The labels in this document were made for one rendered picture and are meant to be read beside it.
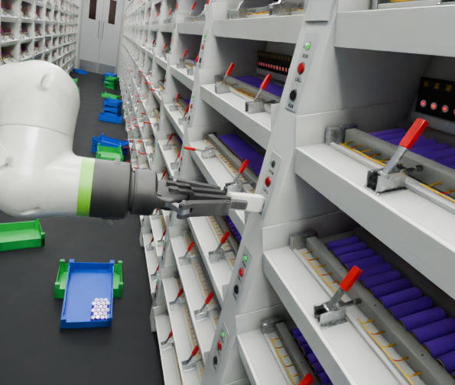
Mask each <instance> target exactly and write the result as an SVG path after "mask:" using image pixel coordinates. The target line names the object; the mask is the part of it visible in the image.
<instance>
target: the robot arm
mask: <svg viewBox="0 0 455 385"><path fill-rule="evenodd" d="M79 109H80V94H79V91H78V88H77V87H76V84H75V82H74V81H73V80H72V78H71V77H70V76H69V75H68V74H67V73H66V72H65V71H64V70H62V69H61V68H60V67H58V66H56V65H54V64H52V63H48V62H46V61H42V60H28V61H23V62H18V63H8V64H2V65H0V210H1V211H2V212H4V213H5V214H7V215H10V216H12V217H15V218H22V219H36V218H46V217H53V216H80V217H92V218H102V219H107V223H106V224H107V225H112V224H113V220H120V219H124V218H125V217H126V215H127V211H129V213H131V214H132V215H147V216H149V215H152V214H153V212H154V210H155V209H163V210H165V211H170V210H171V211H175V212H176V213H177V218H178V219H185V218H189V217H202V216H218V215H228V213H229V210H238V211H247V212H261V211H262V206H263V204H264V201H265V197H264V196H263V195H257V194H250V193H242V192H227V191H228V187H226V186H224V188H223V189H221V187H220V186H216V185H212V184H207V183H200V182H196V181H192V180H185V179H181V178H178V177H175V176H168V180H167V181H166V180H158V175H157V174H156V172H155V171H153V170H140V169H135V170H134V171H133V172H132V166H131V164H130V163H127V162H121V161H120V157H116V158H115V160H102V159H96V158H89V157H78V156H77V155H75V154H74V153H73V136H74V131H75V127H76V120H77V116H78V112H79Z"/></svg>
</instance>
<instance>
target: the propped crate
mask: <svg viewBox="0 0 455 385"><path fill-rule="evenodd" d="M114 262H115V261H114V260H110V262H109V263H83V262H74V259H70V261H69V267H68V273H67V283H66V289H65V294H64V299H63V309H62V315H61V320H60V329H62V328H97V327H110V326H111V322H112V298H113V277H114ZM96 298H97V299H100V298H103V299H105V298H107V299H108V302H110V304H109V314H108V315H107V320H102V321H90V316H91V307H92V302H94V300H95V299H96Z"/></svg>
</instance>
